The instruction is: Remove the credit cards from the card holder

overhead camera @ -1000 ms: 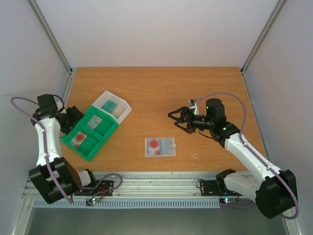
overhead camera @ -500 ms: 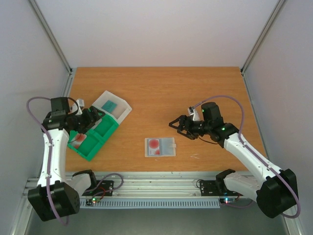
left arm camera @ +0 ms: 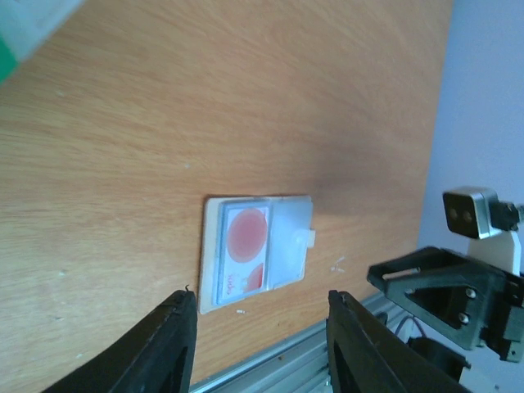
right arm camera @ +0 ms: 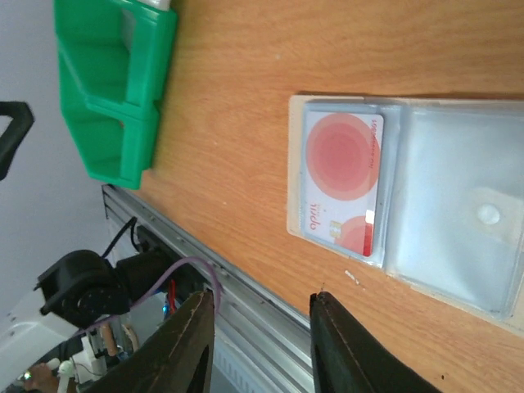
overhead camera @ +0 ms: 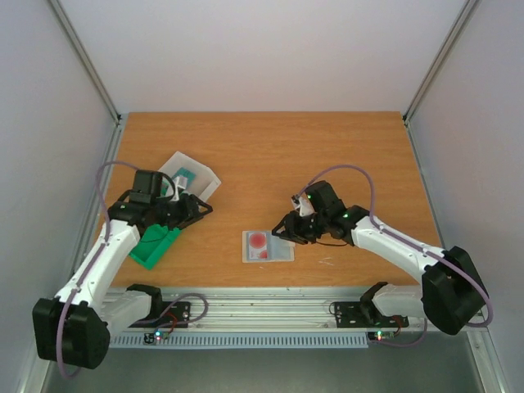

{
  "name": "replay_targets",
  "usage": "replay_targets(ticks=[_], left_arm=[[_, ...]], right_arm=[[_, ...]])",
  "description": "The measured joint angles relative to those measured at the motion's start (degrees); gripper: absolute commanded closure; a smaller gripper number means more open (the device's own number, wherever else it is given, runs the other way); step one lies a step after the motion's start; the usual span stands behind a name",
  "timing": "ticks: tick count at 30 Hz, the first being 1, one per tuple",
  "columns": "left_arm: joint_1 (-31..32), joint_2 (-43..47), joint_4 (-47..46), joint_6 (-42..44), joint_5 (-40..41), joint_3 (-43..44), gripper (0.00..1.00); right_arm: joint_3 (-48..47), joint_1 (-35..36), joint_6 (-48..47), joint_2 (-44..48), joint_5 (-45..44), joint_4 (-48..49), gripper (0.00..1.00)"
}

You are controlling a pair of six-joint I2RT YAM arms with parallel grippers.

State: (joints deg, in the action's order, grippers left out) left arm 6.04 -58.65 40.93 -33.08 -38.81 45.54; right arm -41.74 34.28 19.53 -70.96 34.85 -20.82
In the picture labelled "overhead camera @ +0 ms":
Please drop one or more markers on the teal card in box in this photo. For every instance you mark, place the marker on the teal card in box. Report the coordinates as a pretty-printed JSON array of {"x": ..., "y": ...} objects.
[{"x": 186, "y": 173}]

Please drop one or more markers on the right aluminium corner post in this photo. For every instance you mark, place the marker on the right aluminium corner post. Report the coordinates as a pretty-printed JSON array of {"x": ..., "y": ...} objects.
[{"x": 460, "y": 23}]

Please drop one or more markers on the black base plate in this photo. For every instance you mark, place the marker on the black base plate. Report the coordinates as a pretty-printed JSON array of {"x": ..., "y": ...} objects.
[
  {"x": 356, "y": 314},
  {"x": 180, "y": 311}
]

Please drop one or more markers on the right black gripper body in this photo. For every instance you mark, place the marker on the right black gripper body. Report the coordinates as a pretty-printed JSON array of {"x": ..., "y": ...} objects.
[{"x": 298, "y": 225}]

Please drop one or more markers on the translucent white plastic box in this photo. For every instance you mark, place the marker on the translucent white plastic box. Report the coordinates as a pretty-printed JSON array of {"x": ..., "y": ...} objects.
[{"x": 203, "y": 186}]

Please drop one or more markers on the aluminium front rail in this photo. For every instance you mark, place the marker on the aluminium front rail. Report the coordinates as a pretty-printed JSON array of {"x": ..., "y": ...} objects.
[{"x": 232, "y": 309}]

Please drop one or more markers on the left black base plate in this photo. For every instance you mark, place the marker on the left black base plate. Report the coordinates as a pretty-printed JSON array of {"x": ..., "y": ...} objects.
[{"x": 180, "y": 311}]

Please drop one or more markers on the grey slotted cable duct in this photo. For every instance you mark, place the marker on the grey slotted cable duct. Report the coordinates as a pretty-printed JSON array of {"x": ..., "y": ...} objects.
[{"x": 246, "y": 340}]

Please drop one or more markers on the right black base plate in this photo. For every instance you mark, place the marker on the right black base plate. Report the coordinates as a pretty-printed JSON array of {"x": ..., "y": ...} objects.
[{"x": 356, "y": 314}]

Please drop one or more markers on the left aluminium corner post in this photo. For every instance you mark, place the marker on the left aluminium corner post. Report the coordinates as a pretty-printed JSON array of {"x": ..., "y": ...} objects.
[{"x": 85, "y": 61}]

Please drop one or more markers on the left small circuit board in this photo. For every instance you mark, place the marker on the left small circuit board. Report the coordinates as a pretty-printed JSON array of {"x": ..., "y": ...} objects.
[{"x": 154, "y": 338}]

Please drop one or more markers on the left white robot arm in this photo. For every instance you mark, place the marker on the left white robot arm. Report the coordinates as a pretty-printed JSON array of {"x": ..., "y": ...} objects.
[{"x": 74, "y": 327}]

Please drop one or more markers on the red dot card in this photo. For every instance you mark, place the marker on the red dot card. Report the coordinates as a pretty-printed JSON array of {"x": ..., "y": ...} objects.
[{"x": 257, "y": 246}]

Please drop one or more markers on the green plastic tray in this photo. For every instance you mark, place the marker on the green plastic tray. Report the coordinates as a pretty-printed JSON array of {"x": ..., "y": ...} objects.
[{"x": 154, "y": 243}]

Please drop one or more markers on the small circuit board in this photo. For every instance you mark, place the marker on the small circuit board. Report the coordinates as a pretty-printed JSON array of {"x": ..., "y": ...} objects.
[
  {"x": 154, "y": 338},
  {"x": 381, "y": 335}
]

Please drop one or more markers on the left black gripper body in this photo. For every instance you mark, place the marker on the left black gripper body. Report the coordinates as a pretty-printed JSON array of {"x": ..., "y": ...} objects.
[{"x": 176, "y": 217}]

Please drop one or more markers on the aluminium corner post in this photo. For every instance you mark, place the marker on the aluminium corner post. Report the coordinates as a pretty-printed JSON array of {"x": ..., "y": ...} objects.
[
  {"x": 85, "y": 61},
  {"x": 460, "y": 23}
]

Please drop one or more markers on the beige card holder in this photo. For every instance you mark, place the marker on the beige card holder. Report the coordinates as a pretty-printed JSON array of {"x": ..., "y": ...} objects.
[{"x": 279, "y": 250}]

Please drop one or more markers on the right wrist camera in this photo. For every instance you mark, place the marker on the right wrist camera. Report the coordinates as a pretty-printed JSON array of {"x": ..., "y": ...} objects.
[{"x": 302, "y": 205}]

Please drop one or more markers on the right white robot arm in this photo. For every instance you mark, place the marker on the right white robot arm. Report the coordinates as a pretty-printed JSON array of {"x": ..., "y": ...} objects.
[{"x": 450, "y": 292}]

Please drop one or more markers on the right small circuit board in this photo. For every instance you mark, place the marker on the right small circuit board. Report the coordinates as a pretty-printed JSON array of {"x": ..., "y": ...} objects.
[{"x": 381, "y": 335}]

